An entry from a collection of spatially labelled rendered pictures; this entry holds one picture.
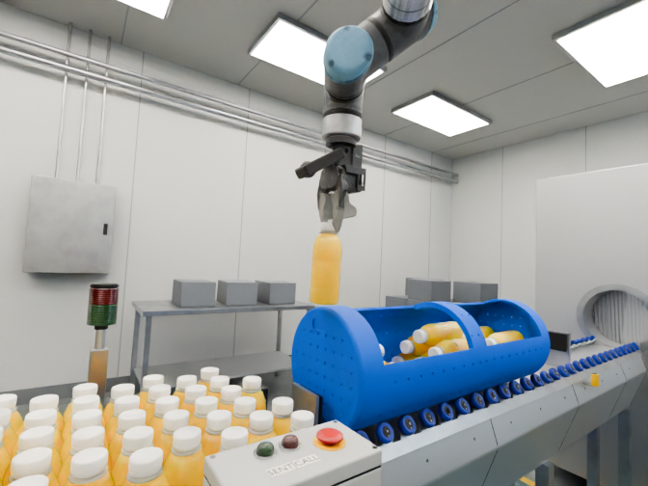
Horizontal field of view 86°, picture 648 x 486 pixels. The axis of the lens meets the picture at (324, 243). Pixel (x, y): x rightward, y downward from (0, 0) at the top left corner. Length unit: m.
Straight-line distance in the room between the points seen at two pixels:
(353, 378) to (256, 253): 3.59
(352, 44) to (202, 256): 3.52
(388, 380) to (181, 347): 3.47
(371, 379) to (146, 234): 3.40
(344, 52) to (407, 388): 0.70
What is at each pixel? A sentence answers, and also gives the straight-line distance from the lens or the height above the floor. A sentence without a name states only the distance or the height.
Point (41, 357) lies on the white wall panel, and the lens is 4.01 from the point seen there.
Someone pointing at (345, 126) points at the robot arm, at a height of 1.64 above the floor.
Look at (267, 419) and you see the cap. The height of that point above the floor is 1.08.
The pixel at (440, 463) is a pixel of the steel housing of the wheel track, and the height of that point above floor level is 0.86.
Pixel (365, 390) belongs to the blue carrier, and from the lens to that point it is 0.76.
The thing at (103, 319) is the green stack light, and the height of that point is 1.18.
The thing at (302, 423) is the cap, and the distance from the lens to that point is 0.63.
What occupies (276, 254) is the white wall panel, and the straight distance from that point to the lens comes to 4.38.
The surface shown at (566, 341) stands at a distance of 1.89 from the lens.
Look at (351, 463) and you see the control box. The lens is 0.50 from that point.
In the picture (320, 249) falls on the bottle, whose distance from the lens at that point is 0.75.
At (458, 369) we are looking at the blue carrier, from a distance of 1.00.
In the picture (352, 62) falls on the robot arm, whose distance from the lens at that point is 0.71.
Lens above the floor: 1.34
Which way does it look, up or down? 3 degrees up
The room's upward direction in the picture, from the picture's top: 3 degrees clockwise
